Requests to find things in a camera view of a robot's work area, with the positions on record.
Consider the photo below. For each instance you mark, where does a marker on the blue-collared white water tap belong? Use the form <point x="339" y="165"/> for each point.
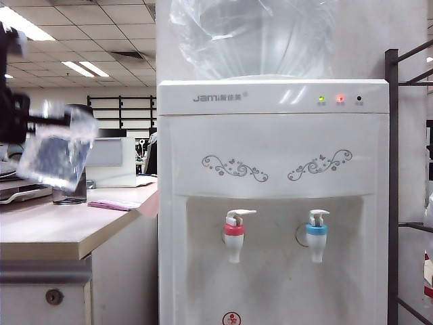
<point x="316" y="243"/>

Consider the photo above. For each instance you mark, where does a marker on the clear plastic mug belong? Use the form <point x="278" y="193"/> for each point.
<point x="54" y="159"/>

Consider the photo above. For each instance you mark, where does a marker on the black thin monitor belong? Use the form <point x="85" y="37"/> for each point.
<point x="111" y="133"/>

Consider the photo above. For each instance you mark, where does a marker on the black chair headrest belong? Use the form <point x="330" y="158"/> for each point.
<point x="83" y="108"/>

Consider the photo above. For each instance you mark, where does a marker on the long fluorescent ceiling light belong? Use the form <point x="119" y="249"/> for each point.
<point x="23" y="25"/>

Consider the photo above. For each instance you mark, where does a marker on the ceiling air vent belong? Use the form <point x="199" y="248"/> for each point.
<point x="128" y="56"/>

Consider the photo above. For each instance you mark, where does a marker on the plastic-wrapped clear water jug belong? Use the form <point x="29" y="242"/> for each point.
<point x="253" y="40"/>

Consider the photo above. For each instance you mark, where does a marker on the white desk partition box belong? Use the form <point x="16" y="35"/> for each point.
<point x="115" y="169"/>

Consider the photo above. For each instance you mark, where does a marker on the round metal drawer lock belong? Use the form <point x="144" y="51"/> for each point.
<point x="54" y="297"/>

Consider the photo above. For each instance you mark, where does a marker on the white floor water dispenser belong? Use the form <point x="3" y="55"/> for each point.
<point x="270" y="142"/>

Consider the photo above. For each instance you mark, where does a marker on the black wall shelving frame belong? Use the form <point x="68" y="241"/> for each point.
<point x="120" y="108"/>

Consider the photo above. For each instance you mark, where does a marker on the white drawer cabinet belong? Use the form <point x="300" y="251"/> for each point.
<point x="20" y="304"/>

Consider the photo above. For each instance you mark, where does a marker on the dark office chair back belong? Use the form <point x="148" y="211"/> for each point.
<point x="152" y="155"/>

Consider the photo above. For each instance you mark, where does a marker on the twin tube ceiling light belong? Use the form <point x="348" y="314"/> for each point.
<point x="85" y="68"/>

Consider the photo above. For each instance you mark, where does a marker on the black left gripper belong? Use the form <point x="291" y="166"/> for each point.
<point x="13" y="118"/>

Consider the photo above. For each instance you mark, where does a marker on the dark grey water bottle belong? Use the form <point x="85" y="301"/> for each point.
<point x="79" y="193"/>

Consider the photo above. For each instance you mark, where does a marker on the pink paper pad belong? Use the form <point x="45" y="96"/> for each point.
<point x="113" y="204"/>

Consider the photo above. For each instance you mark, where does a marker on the red-collared white water tap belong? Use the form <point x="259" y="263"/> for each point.
<point x="234" y="243"/>

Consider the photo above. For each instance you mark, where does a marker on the red and white package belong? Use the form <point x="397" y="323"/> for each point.
<point x="429" y="277"/>

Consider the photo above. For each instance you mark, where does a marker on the dark metal shelving rack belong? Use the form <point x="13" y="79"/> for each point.
<point x="391" y="135"/>

